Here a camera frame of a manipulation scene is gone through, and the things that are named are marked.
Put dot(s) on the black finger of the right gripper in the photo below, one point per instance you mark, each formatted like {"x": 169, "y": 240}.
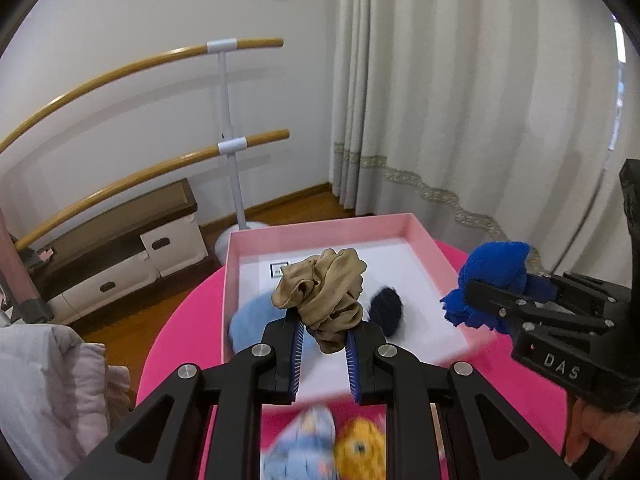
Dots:
{"x": 495, "y": 307}
{"x": 574, "y": 291}

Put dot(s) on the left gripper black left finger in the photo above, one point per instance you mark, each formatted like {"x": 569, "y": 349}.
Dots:
{"x": 205, "y": 423}

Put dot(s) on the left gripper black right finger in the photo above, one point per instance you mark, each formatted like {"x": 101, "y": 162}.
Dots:
{"x": 444, "y": 422}

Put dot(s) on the royal blue knitted cloth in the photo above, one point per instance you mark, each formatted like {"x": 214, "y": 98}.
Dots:
{"x": 502, "y": 265}

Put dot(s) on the cartoon print baby sock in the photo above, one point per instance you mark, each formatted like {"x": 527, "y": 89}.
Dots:
{"x": 305, "y": 449}

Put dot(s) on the navy knitted scrunchie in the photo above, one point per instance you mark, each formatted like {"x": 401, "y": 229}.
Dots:
{"x": 386, "y": 311}

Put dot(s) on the tan fabric scrunchie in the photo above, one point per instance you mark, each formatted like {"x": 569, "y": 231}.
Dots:
{"x": 324, "y": 290}

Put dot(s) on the person's right hand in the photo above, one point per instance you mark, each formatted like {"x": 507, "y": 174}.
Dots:
{"x": 585, "y": 423}

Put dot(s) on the pink round table cover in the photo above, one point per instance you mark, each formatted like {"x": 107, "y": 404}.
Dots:
{"x": 193, "y": 334}

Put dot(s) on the yellow crochet toy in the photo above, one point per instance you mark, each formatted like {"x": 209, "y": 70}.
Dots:
{"x": 360, "y": 451}

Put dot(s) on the pink shallow cardboard box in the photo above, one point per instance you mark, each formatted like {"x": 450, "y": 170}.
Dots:
{"x": 399, "y": 254}

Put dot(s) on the grey quilted blanket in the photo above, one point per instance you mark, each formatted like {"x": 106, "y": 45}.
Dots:
{"x": 59, "y": 397}

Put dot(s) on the low brown white cabinet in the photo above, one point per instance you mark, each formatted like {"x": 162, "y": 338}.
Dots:
{"x": 122, "y": 250}

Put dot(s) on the pink grey hanging towel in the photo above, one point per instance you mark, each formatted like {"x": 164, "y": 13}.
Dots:
{"x": 16, "y": 283}

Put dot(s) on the cream curtain with lace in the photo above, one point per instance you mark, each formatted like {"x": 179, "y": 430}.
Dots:
{"x": 491, "y": 120}

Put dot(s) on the lower wooden ballet bar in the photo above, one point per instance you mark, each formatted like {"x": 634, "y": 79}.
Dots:
{"x": 142, "y": 176}

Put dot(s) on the wooden ballet bar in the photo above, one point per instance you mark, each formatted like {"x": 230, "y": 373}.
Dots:
{"x": 142, "y": 176}
{"x": 121, "y": 72}

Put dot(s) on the upper wooden ballet bar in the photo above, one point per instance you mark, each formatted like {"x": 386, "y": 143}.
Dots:
{"x": 121, "y": 72}

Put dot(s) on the white barre stand post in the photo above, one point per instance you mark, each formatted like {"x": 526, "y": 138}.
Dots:
{"x": 230, "y": 159}

